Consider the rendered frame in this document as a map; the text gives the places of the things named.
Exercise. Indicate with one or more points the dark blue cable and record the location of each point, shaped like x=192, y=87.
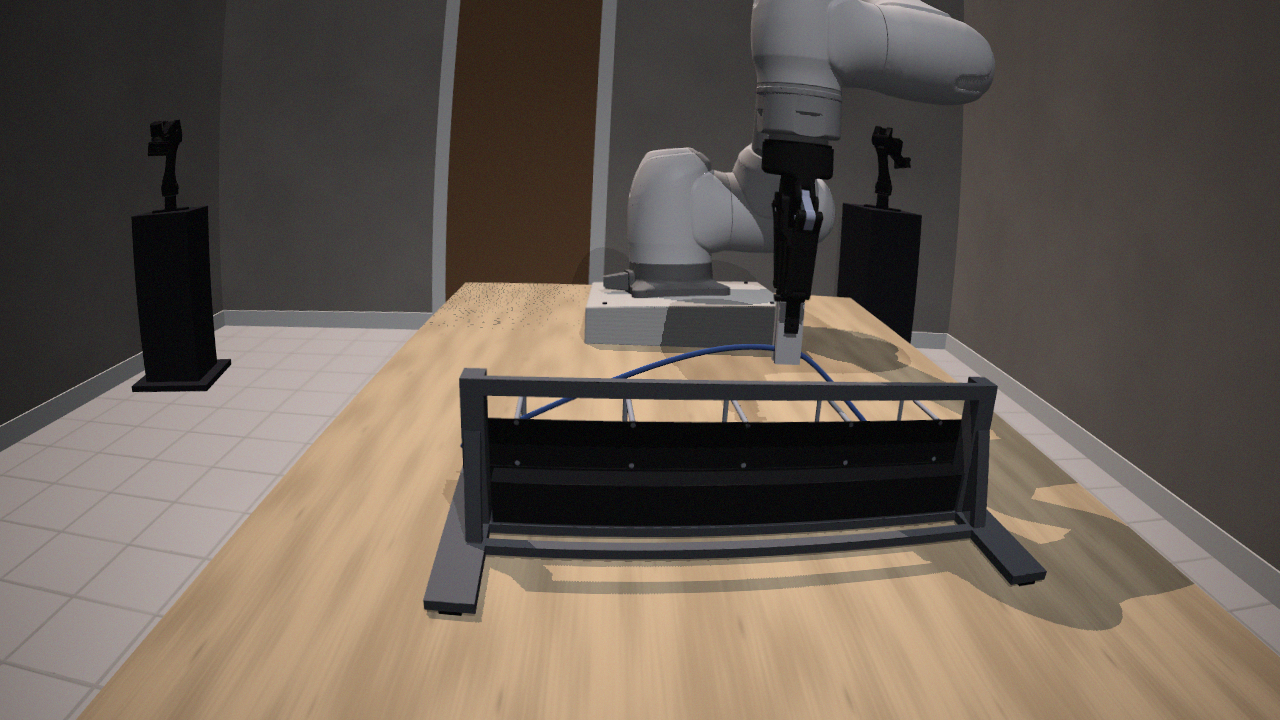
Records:
x=695, y=354

